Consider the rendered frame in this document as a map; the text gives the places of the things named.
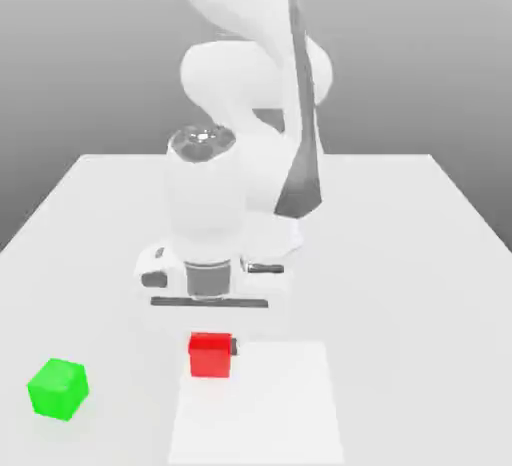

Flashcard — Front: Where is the small red cube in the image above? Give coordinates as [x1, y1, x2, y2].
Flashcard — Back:
[188, 331, 234, 379]

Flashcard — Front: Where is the small green cube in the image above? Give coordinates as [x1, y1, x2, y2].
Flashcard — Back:
[26, 357, 90, 422]

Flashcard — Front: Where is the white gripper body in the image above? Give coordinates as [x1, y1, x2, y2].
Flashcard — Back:
[148, 294, 272, 328]

